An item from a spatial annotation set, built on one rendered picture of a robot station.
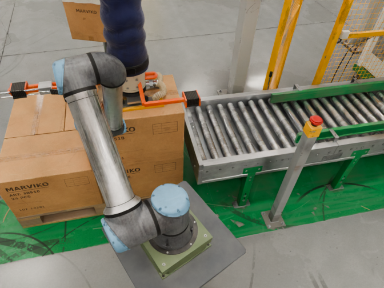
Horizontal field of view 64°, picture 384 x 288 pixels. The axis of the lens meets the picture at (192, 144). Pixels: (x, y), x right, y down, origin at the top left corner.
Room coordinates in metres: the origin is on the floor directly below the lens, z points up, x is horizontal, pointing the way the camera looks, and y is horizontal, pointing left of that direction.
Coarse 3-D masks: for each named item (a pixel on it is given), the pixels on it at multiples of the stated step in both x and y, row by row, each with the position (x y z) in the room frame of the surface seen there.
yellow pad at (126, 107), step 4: (148, 96) 1.48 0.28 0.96; (124, 100) 1.42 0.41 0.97; (148, 100) 1.43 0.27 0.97; (152, 100) 1.44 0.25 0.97; (124, 104) 1.39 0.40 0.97; (132, 104) 1.39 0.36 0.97; (136, 104) 1.39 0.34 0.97; (140, 104) 1.39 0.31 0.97; (124, 108) 1.36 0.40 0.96; (128, 108) 1.36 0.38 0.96; (132, 108) 1.36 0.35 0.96; (136, 108) 1.37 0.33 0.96; (140, 108) 1.37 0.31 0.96; (144, 108) 1.38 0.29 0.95; (148, 108) 1.38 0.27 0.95
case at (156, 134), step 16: (176, 96) 1.52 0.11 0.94; (128, 112) 1.34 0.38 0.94; (144, 112) 1.35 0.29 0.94; (160, 112) 1.36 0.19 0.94; (176, 112) 1.37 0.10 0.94; (128, 128) 1.28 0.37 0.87; (144, 128) 1.31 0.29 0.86; (160, 128) 1.33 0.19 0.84; (176, 128) 1.36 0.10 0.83; (128, 144) 1.28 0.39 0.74; (144, 144) 1.30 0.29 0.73; (160, 144) 1.33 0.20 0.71; (176, 144) 1.36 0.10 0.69; (128, 160) 1.28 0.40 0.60; (144, 160) 1.30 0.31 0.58; (160, 160) 1.33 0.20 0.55
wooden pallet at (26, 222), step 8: (144, 200) 1.36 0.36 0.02; (80, 208) 1.18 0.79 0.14; (88, 208) 1.26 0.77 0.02; (96, 208) 1.21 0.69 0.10; (104, 208) 1.23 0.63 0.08; (32, 216) 1.10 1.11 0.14; (40, 216) 1.12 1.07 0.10; (48, 216) 1.17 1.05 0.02; (56, 216) 1.17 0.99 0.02; (64, 216) 1.18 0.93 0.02; (72, 216) 1.18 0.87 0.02; (80, 216) 1.18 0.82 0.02; (88, 216) 1.19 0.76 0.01; (24, 224) 1.08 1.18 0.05; (32, 224) 1.09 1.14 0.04; (40, 224) 1.10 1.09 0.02
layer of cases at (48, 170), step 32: (32, 96) 1.94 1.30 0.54; (32, 128) 1.57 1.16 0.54; (64, 128) 1.60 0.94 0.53; (0, 160) 1.26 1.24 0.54; (32, 160) 1.28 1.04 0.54; (64, 160) 1.29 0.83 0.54; (0, 192) 1.08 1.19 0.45; (32, 192) 1.12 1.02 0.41; (64, 192) 1.17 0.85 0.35; (96, 192) 1.22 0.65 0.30
